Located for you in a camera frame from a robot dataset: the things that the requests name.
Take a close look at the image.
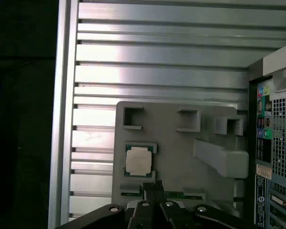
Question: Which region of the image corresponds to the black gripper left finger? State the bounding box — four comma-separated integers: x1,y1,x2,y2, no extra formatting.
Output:
58,182,158,229

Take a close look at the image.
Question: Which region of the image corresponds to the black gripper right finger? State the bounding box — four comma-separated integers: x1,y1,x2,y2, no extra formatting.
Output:
154,180,261,229

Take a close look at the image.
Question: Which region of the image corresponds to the CPU with silver top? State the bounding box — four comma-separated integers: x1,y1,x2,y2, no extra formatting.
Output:
123,142,157,178

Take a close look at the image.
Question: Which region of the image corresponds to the green RAM stick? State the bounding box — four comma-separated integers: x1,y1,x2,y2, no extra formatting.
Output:
121,190,204,199

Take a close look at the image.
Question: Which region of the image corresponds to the black label with round logo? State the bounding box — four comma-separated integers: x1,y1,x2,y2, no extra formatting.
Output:
255,175,267,228

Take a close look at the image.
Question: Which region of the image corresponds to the grey parts rack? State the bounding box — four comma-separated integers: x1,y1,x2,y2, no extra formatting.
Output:
111,100,250,217

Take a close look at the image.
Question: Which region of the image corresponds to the white paper label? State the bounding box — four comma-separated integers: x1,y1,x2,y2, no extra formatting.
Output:
255,164,273,179

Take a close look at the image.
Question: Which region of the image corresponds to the open PC case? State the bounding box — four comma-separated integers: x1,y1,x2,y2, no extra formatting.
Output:
246,40,286,229

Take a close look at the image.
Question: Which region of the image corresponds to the colourful logo sticker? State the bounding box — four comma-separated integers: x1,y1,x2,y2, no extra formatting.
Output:
257,85,271,97

